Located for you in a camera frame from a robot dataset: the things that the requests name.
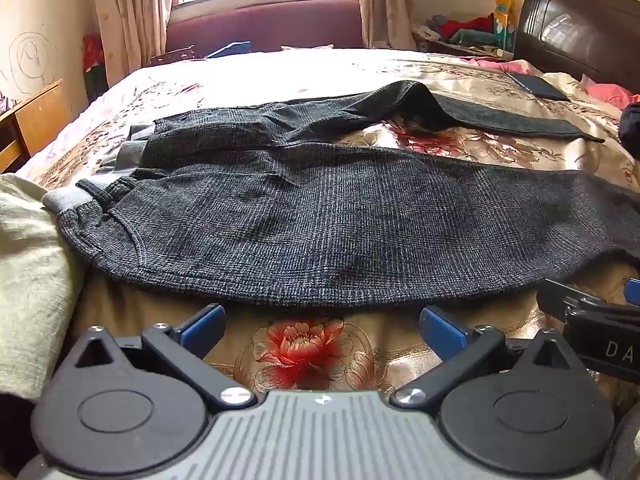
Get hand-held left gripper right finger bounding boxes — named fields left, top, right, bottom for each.
left=390, top=306, right=576, bottom=409

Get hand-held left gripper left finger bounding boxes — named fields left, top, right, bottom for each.
left=75, top=304, right=257, bottom=410

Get dark grey checked pants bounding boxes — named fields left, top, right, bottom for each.
left=42, top=80, right=640, bottom=310

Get floral satin bedspread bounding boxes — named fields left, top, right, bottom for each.
left=15, top=47, right=640, bottom=411

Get black jacket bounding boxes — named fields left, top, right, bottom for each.
left=617, top=102, right=640, bottom=149

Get beige knitted blanket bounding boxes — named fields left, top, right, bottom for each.
left=0, top=172, right=90, bottom=402

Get dark flat notebook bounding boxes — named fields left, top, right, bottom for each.
left=505, top=71, right=571, bottom=102

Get wooden desk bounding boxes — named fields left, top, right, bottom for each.
left=0, top=79, right=65, bottom=173

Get dark brown glossy headboard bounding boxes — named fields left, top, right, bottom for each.
left=512, top=0, right=640, bottom=97

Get teal cloth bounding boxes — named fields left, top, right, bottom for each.
left=448, top=29, right=497, bottom=47

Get blue flat board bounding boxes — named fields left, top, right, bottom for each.
left=205, top=41, right=252, bottom=60

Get yellow printed packet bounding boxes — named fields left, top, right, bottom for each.
left=492, top=0, right=517, bottom=57

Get red and green hanging cloth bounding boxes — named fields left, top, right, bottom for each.
left=81, top=32, right=109, bottom=102

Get beige curtain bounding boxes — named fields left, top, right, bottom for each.
left=90, top=0, right=177, bottom=68
left=357, top=0, right=417, bottom=52

